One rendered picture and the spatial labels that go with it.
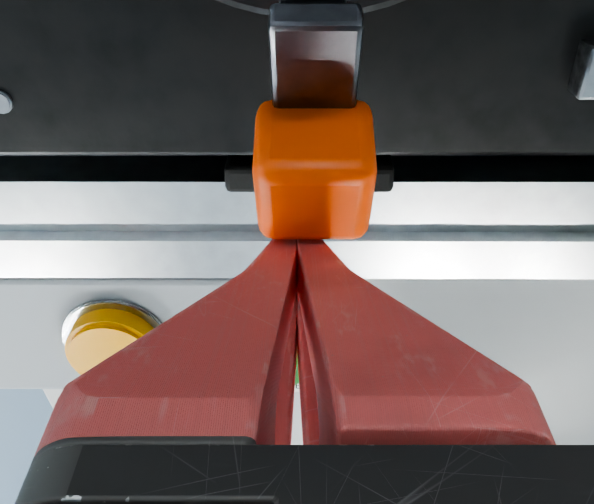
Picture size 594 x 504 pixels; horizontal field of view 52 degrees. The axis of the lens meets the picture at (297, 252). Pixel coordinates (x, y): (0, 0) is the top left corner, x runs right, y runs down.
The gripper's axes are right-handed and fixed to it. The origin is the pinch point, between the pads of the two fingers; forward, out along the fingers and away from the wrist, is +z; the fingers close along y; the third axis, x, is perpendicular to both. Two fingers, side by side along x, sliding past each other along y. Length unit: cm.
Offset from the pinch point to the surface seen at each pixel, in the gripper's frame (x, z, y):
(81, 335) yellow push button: 10.0, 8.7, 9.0
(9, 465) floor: 159, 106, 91
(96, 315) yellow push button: 9.4, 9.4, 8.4
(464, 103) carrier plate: -0.1, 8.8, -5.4
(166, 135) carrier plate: 1.0, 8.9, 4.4
